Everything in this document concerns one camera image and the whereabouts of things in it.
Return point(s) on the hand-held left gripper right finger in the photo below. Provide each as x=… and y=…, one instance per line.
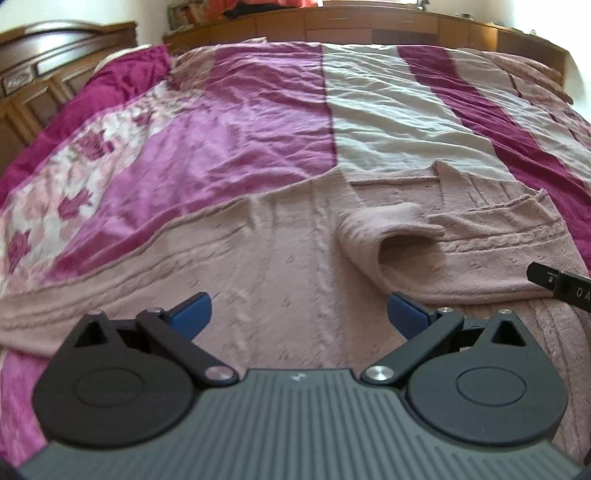
x=406, y=318

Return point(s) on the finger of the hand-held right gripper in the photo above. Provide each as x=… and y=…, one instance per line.
x=541, y=275

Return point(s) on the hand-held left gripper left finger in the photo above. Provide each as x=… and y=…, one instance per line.
x=194, y=314

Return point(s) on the pink knitted sweater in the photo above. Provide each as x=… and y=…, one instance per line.
x=277, y=258

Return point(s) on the pink chenille blanket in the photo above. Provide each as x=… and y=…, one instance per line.
x=531, y=83

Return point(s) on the pink purple striped bedspread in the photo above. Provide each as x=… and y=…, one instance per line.
x=258, y=120

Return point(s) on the magenta plush pillow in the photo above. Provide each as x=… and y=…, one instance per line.
x=124, y=74

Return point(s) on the long wooden cabinet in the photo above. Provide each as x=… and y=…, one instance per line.
x=369, y=30

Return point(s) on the carved wooden headboard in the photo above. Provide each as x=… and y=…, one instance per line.
x=41, y=60

